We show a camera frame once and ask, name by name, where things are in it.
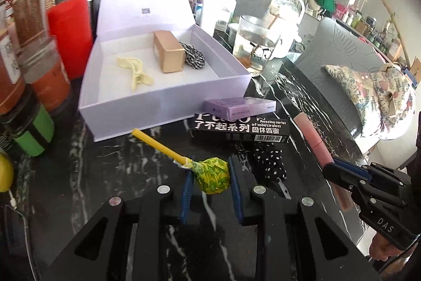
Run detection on lavender gift box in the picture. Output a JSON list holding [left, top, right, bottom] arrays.
[[78, 0, 252, 142]]

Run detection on tall clear jar brown granules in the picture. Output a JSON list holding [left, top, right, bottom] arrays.
[[11, 0, 55, 84]]

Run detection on glass mug with tea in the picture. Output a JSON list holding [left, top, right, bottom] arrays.
[[232, 14, 284, 76]]

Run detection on white kettle bottle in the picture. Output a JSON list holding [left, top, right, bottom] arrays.
[[269, 0, 304, 58]]

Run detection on green labelled black jar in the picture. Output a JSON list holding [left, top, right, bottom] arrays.
[[13, 102, 55, 157]]

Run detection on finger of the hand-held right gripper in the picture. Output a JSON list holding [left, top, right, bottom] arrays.
[[322, 162, 366, 195], [332, 158, 374, 178]]

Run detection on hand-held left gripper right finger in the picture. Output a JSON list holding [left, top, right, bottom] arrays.
[[228, 154, 382, 281]]

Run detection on white charging cable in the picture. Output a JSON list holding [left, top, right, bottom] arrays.
[[8, 188, 21, 208]]

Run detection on person's right hand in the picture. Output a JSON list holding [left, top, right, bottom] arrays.
[[368, 229, 406, 265]]

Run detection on yellow green lollipop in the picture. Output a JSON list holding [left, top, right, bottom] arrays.
[[131, 128, 231, 195]]

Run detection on red canister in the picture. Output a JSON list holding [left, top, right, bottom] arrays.
[[47, 0, 94, 81]]

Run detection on black polka dot hair clip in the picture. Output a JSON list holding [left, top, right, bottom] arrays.
[[251, 141, 292, 200]]

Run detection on black white checked scrunchie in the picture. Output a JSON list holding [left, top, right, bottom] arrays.
[[179, 42, 207, 70]]

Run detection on row of small bottles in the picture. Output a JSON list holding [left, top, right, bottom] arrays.
[[332, 2, 409, 61]]

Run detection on pink cosmetic tube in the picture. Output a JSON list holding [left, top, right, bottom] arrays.
[[293, 112, 354, 213]]

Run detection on cream hair claw clip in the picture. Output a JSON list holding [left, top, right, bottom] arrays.
[[116, 56, 155, 93]]

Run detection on black smartphone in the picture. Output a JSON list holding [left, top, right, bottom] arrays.
[[0, 203, 32, 272]]

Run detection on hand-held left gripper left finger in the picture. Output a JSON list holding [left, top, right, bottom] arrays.
[[39, 169, 194, 281]]

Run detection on purple box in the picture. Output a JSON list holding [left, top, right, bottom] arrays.
[[203, 97, 277, 119]]

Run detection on beige tote bag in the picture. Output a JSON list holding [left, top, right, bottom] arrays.
[[304, 0, 325, 18]]

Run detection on small gold box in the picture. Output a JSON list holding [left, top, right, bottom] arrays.
[[153, 30, 187, 74]]

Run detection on white frosted tube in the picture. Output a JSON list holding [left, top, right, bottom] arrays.
[[199, 0, 238, 37]]

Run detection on yellow lemon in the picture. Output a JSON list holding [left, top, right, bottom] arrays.
[[0, 152, 16, 193]]

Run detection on orange sauce jar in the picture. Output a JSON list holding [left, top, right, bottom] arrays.
[[0, 21, 26, 116], [31, 37, 72, 112]]

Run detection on black lip gloss box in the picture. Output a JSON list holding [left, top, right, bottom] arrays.
[[190, 112, 291, 144]]

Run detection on floral patterned cushion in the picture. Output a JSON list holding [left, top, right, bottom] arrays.
[[321, 63, 417, 140]]

